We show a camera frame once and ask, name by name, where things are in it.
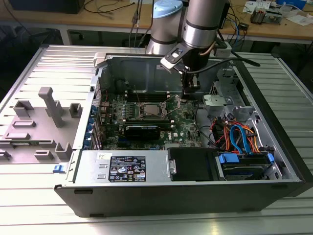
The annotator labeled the hard disk in blue carrier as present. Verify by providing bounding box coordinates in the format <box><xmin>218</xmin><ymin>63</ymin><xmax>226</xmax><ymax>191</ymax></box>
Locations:
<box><xmin>215</xmin><ymin>151</ymin><xmax>275</xmax><ymax>181</ymax></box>

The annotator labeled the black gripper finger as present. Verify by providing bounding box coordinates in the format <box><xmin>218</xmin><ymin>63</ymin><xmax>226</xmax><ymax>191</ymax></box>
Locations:
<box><xmin>181</xmin><ymin>72</ymin><xmax>190</xmax><ymax>105</ymax></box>
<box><xmin>188</xmin><ymin>73</ymin><xmax>201</xmax><ymax>97</ymax></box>

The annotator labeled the black desktop device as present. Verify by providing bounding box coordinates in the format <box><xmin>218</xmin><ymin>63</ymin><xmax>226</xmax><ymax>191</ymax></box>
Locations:
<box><xmin>219</xmin><ymin>0</ymin><xmax>230</xmax><ymax>29</ymax></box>

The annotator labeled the grey parts rack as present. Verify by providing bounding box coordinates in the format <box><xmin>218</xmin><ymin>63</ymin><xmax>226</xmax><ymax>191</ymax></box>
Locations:
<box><xmin>0</xmin><ymin>87</ymin><xmax>83</xmax><ymax>165</ymax></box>

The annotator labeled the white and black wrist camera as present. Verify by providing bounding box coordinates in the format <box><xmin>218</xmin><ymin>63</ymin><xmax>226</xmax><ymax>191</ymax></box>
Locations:
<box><xmin>160</xmin><ymin>47</ymin><xmax>190</xmax><ymax>74</ymax></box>

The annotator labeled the silver metal drive cage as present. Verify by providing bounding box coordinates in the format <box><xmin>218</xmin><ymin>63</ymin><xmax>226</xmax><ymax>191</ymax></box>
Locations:
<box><xmin>202</xmin><ymin>68</ymin><xmax>260</xmax><ymax>123</ymax></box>

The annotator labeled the white printed paper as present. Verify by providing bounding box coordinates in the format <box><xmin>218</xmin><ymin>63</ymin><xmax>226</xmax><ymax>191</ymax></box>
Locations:
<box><xmin>244</xmin><ymin>0</ymin><xmax>272</xmax><ymax>10</ymax></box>

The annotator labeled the orange red wire bundle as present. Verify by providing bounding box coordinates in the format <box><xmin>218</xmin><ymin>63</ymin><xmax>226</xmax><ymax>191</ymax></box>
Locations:
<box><xmin>210</xmin><ymin>117</ymin><xmax>232</xmax><ymax>150</ymax></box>

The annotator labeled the black and silver PC case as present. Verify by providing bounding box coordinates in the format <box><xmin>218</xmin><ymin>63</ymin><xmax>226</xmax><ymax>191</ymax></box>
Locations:
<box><xmin>53</xmin><ymin>53</ymin><xmax>313</xmax><ymax>218</ymax></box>

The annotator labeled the silver power supply unit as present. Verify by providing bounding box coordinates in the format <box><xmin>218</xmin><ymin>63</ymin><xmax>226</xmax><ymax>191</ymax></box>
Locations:
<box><xmin>72</xmin><ymin>149</ymin><xmax>171</xmax><ymax>185</ymax></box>

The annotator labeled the copper finned heatsink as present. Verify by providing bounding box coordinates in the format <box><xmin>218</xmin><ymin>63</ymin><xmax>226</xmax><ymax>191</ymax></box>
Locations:
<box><xmin>250</xmin><ymin>6</ymin><xmax>268</xmax><ymax>24</ymax></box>

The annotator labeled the grey metal drive tray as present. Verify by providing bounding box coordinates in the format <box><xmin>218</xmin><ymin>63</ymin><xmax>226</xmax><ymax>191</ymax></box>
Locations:
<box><xmin>265</xmin><ymin>8</ymin><xmax>286</xmax><ymax>25</ymax></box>

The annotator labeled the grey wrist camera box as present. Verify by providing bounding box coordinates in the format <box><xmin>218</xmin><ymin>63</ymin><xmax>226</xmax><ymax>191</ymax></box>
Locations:
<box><xmin>215</xmin><ymin>41</ymin><xmax>232</xmax><ymax>56</ymax></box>

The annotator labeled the green motherboard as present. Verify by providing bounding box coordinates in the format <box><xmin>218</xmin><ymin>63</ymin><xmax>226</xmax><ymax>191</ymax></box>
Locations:
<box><xmin>100</xmin><ymin>92</ymin><xmax>205</xmax><ymax>151</ymax></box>

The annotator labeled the silver CPU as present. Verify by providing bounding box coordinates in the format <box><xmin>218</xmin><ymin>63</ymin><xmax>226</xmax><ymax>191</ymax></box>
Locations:
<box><xmin>143</xmin><ymin>104</ymin><xmax>163</xmax><ymax>116</ymax></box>

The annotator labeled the silver drive latch handle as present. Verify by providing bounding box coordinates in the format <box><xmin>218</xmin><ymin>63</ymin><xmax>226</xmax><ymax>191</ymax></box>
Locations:
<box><xmin>167</xmin><ymin>158</ymin><xmax>177</xmax><ymax>175</ymax></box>

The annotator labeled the CPU socket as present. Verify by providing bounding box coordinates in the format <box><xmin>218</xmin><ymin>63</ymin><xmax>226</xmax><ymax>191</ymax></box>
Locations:
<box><xmin>138</xmin><ymin>101</ymin><xmax>172</xmax><ymax>118</ymax></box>

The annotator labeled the dark office chair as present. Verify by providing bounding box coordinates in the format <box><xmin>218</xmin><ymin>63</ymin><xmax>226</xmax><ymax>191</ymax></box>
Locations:
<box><xmin>0</xmin><ymin>23</ymin><xmax>62</xmax><ymax>83</ymax></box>

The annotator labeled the blue flat wire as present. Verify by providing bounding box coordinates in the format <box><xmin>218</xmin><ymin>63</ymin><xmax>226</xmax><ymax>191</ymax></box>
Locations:
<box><xmin>229</xmin><ymin>124</ymin><xmax>252</xmax><ymax>155</ymax></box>

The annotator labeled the blue plastic box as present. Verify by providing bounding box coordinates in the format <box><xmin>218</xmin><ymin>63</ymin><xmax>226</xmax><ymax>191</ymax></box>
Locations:
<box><xmin>275</xmin><ymin>0</ymin><xmax>308</xmax><ymax>9</ymax></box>

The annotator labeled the large black box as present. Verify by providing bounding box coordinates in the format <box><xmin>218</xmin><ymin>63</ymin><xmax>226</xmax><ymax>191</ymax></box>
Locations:
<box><xmin>8</xmin><ymin>0</ymin><xmax>85</xmax><ymax>14</ymax></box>

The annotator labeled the thin metal locking lever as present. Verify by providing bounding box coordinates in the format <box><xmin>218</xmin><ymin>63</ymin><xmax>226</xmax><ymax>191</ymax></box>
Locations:
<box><xmin>133</xmin><ymin>84</ymin><xmax>142</xmax><ymax>106</ymax></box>

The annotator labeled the white paper sheet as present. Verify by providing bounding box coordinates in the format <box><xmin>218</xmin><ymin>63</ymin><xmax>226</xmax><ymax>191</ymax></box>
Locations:
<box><xmin>285</xmin><ymin>14</ymin><xmax>313</xmax><ymax>26</ymax></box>

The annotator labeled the metal socket cover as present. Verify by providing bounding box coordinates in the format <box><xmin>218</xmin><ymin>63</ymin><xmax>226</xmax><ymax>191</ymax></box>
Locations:
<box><xmin>161</xmin><ymin>94</ymin><xmax>183</xmax><ymax>118</ymax></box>

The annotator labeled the wooden workbench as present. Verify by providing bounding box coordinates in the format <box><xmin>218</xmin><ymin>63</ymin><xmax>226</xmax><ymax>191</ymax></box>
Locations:
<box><xmin>0</xmin><ymin>0</ymin><xmax>313</xmax><ymax>41</ymax></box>

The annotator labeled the black camera cable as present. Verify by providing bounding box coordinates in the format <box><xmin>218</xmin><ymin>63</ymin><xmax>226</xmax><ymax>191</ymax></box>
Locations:
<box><xmin>185</xmin><ymin>52</ymin><xmax>261</xmax><ymax>74</ymax></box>

